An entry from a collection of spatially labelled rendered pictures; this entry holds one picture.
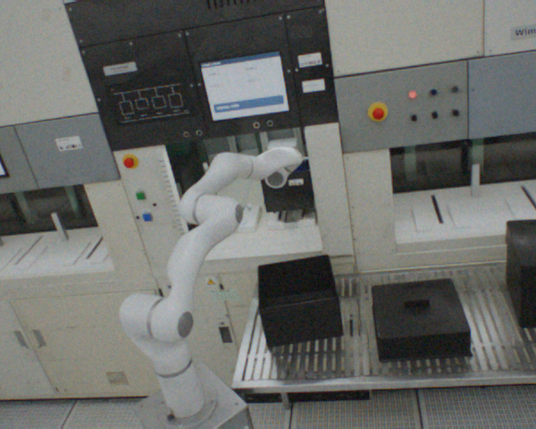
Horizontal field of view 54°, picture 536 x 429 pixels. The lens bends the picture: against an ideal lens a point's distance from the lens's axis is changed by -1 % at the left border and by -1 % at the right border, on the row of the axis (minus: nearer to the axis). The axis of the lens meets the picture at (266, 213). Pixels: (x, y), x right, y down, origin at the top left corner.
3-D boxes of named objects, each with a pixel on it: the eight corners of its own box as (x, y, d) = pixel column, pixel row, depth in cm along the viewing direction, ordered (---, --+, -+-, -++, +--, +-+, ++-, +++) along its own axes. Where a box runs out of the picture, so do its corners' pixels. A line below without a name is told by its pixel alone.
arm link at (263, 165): (257, 136, 183) (297, 145, 210) (226, 164, 190) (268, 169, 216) (271, 157, 181) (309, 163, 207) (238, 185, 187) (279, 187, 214)
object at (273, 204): (263, 221, 238) (251, 155, 223) (270, 200, 255) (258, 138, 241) (319, 215, 233) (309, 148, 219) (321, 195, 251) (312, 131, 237)
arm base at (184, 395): (177, 441, 160) (160, 397, 151) (149, 406, 174) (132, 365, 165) (228, 404, 169) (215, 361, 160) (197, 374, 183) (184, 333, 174)
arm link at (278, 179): (280, 149, 212) (263, 164, 216) (277, 163, 200) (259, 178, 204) (295, 164, 214) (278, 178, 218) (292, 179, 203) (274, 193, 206)
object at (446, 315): (379, 363, 173) (376, 332, 167) (372, 306, 199) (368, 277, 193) (473, 356, 168) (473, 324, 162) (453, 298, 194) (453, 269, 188)
